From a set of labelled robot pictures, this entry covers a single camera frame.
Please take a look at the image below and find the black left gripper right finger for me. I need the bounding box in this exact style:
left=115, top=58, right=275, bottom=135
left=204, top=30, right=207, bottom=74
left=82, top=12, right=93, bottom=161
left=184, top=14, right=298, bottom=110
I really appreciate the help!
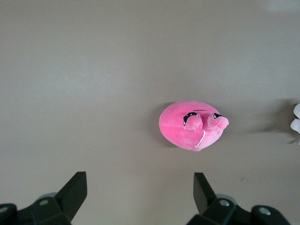
left=185, top=172, right=291, bottom=225

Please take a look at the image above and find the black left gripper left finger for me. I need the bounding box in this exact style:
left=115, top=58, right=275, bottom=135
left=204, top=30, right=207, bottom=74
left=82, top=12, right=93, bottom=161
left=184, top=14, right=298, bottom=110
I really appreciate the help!
left=0, top=172, right=88, bottom=225

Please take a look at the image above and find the pink round plush toy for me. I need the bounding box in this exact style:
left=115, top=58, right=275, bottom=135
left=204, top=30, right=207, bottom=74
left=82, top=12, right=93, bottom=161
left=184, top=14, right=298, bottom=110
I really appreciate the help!
left=158, top=100, right=229, bottom=152

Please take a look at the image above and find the white and pink plush dog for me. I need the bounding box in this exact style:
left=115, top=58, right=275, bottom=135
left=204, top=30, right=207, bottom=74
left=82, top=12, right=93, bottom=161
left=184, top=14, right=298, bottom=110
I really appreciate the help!
left=290, top=103, right=300, bottom=145

